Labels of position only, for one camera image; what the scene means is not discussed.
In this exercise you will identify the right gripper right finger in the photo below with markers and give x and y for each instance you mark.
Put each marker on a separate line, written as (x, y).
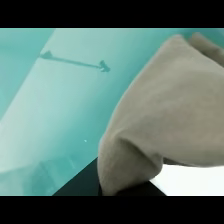
(145, 189)

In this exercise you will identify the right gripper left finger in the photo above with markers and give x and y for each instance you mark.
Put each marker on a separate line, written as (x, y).
(83, 183)

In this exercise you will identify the beige shirt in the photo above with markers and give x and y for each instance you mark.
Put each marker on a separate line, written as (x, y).
(173, 110)

